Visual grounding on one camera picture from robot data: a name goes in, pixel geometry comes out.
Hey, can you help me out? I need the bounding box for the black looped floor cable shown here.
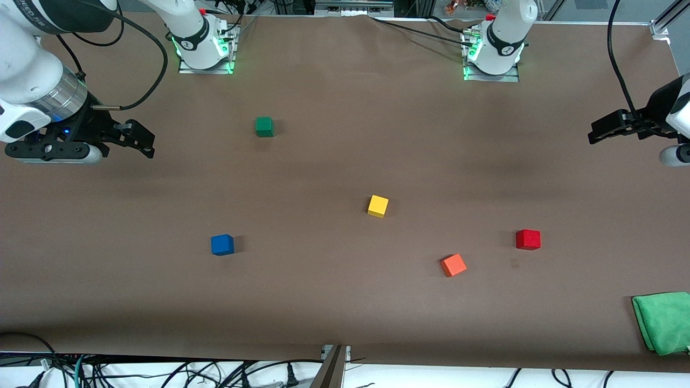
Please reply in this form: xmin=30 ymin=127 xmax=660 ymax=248
xmin=0 ymin=331 xmax=59 ymax=378

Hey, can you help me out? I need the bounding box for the green folded cloth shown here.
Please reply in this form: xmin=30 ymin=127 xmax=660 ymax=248
xmin=632 ymin=292 xmax=690 ymax=356

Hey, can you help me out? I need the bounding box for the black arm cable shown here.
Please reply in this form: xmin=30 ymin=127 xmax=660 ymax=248
xmin=54 ymin=0 xmax=169 ymax=112
xmin=607 ymin=0 xmax=650 ymax=122

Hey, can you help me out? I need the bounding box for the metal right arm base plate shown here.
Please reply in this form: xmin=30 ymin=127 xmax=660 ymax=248
xmin=178 ymin=19 xmax=239 ymax=75

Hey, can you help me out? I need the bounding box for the aluminium frame profile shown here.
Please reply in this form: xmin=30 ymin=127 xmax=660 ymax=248
xmin=650 ymin=0 xmax=690 ymax=39

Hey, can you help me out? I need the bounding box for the red wooden block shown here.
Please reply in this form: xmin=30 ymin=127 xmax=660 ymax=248
xmin=516 ymin=229 xmax=541 ymax=251

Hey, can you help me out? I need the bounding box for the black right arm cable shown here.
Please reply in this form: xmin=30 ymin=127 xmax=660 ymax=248
xmin=54 ymin=0 xmax=169 ymax=112

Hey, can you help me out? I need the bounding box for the black base power cable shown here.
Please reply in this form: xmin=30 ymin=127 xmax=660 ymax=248
xmin=370 ymin=16 xmax=478 ymax=48

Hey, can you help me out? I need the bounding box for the orange wooden block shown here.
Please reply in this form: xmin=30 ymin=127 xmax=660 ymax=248
xmin=440 ymin=253 xmax=468 ymax=278

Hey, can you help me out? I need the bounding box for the grey box behind table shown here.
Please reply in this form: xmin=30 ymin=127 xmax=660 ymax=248
xmin=315 ymin=0 xmax=395 ymax=17

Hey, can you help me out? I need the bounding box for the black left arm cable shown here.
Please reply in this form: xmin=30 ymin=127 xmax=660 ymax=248
xmin=607 ymin=0 xmax=650 ymax=122

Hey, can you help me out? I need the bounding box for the black cable with plug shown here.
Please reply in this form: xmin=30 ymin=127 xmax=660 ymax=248
xmin=237 ymin=360 xmax=324 ymax=388

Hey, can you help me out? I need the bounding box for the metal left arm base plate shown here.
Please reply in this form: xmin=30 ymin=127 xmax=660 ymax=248
xmin=462 ymin=27 xmax=520 ymax=82

